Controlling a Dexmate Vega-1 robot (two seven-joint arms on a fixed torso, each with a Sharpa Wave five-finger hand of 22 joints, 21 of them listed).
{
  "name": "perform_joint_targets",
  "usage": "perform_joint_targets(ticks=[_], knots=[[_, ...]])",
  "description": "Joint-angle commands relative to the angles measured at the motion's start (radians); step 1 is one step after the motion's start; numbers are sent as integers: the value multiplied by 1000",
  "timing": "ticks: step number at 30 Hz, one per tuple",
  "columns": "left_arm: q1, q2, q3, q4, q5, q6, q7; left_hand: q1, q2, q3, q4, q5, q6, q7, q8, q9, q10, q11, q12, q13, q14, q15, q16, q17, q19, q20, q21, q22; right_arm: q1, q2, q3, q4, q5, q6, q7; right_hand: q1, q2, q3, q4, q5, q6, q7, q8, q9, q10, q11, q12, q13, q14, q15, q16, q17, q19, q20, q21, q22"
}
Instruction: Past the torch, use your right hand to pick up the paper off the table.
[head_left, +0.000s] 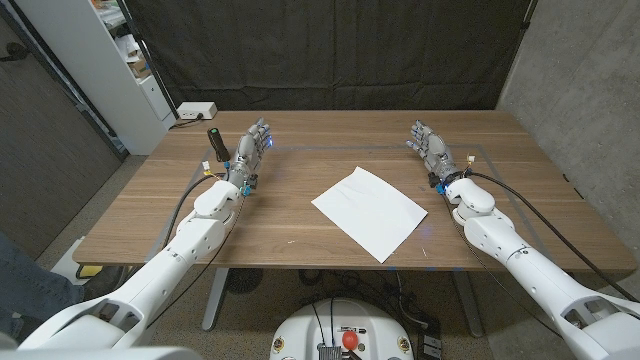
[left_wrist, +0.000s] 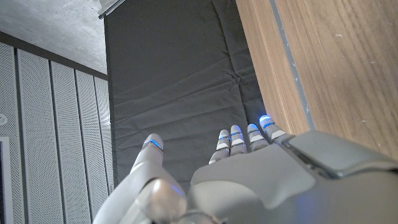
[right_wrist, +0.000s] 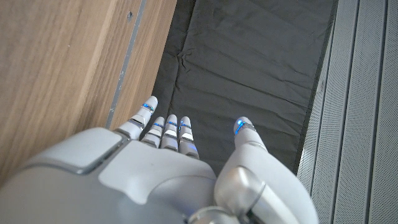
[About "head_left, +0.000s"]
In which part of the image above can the black door handle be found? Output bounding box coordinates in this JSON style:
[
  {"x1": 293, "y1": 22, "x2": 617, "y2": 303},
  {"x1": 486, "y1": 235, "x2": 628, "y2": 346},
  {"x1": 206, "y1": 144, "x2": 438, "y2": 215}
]
[{"x1": 0, "y1": 42, "x2": 30, "y2": 63}]

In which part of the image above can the black floor power strip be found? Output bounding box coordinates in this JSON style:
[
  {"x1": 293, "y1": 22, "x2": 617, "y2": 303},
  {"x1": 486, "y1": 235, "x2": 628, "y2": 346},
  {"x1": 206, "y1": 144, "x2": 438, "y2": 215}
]
[{"x1": 417, "y1": 319, "x2": 444, "y2": 360}]

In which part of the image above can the white robot torso base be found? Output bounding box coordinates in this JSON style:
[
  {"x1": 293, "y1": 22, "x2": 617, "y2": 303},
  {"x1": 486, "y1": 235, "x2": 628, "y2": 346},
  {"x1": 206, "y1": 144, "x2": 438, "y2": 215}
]
[{"x1": 269, "y1": 298, "x2": 415, "y2": 360}]

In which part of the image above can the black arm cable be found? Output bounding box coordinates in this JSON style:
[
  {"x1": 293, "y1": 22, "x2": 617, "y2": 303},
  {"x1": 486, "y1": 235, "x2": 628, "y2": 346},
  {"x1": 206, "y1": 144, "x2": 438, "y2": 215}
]
[
  {"x1": 160, "y1": 172, "x2": 227, "y2": 250},
  {"x1": 467, "y1": 171, "x2": 640, "y2": 304}
]

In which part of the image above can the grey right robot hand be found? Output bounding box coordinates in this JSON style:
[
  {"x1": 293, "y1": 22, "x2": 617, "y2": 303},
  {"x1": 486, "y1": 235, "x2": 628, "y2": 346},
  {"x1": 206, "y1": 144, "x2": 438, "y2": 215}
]
[{"x1": 405, "y1": 119, "x2": 465, "y2": 195}]

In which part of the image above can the white paper sheet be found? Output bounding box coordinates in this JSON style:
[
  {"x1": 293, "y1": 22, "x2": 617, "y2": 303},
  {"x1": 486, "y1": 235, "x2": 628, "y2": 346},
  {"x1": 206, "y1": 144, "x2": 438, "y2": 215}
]
[{"x1": 310, "y1": 166, "x2": 429, "y2": 265}]

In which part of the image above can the dark person shoe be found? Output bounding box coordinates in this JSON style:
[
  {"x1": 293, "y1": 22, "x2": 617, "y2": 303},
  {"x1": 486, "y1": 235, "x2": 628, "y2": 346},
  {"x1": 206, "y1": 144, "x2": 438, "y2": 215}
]
[{"x1": 82, "y1": 265, "x2": 131, "y2": 301}]

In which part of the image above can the grey table leg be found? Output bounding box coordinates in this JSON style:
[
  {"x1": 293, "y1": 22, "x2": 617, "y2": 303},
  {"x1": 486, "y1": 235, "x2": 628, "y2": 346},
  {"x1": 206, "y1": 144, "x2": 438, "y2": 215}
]
[
  {"x1": 452, "y1": 272, "x2": 485, "y2": 339},
  {"x1": 201, "y1": 268, "x2": 230, "y2": 332}
]

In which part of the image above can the white shelf cabinet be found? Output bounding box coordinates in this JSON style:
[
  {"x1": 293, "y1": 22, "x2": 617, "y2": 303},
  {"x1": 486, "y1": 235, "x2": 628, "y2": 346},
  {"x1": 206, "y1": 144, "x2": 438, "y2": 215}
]
[{"x1": 14, "y1": 0, "x2": 177, "y2": 156}]

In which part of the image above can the black round floor object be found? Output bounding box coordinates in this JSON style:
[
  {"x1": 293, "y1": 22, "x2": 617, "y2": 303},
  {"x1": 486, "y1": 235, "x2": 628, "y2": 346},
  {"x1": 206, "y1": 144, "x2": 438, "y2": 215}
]
[{"x1": 225, "y1": 268, "x2": 264, "y2": 295}]

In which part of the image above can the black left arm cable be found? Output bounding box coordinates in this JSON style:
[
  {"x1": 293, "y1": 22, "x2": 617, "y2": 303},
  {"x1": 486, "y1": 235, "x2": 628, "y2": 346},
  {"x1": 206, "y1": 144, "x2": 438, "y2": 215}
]
[{"x1": 160, "y1": 172, "x2": 227, "y2": 250}]

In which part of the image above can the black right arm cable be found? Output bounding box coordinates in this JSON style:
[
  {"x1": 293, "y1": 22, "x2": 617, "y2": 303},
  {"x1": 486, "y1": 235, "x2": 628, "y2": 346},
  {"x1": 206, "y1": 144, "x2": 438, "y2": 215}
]
[{"x1": 467, "y1": 171, "x2": 640, "y2": 304}]

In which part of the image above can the black backdrop curtain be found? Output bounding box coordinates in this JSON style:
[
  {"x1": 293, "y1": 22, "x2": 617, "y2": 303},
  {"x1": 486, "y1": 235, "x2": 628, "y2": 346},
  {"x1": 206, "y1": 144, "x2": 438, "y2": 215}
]
[{"x1": 122, "y1": 0, "x2": 539, "y2": 112}]

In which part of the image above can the black stand pole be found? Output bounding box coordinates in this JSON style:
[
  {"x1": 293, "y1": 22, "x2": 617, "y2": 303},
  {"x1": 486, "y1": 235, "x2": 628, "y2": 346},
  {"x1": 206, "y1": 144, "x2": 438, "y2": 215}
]
[{"x1": 115, "y1": 0, "x2": 180, "y2": 120}]

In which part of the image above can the person leg in jeans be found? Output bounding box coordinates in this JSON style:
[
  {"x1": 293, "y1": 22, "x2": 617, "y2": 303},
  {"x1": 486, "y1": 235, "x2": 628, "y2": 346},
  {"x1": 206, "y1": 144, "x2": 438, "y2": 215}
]
[{"x1": 0, "y1": 232, "x2": 86, "y2": 341}]

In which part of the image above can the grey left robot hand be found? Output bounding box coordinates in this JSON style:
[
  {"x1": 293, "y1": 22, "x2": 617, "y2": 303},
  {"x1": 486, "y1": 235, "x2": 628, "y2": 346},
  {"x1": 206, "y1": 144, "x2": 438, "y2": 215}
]
[{"x1": 225, "y1": 117, "x2": 274, "y2": 197}]

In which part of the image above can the cardboard box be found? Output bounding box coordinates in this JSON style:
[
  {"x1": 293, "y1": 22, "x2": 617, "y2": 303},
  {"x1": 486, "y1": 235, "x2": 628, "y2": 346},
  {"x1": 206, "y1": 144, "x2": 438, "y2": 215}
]
[{"x1": 127, "y1": 57, "x2": 152, "y2": 80}]

